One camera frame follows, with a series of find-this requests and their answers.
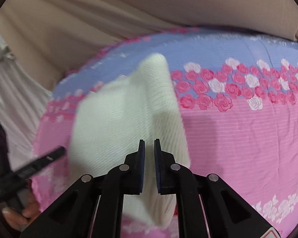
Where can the pink floral bed sheet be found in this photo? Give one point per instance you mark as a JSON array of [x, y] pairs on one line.
[[238, 99]]

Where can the white satin curtain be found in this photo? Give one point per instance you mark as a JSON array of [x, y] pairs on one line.
[[22, 104]]

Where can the white knitted sweater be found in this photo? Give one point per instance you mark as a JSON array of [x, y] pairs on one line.
[[110, 123]]

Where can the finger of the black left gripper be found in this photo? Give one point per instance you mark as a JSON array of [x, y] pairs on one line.
[[39, 164]]

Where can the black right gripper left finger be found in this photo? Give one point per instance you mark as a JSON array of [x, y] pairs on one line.
[[92, 206]]

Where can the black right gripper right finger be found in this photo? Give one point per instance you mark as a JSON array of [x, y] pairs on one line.
[[207, 205]]

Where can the person's left hand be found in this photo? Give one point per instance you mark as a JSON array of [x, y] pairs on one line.
[[19, 221]]

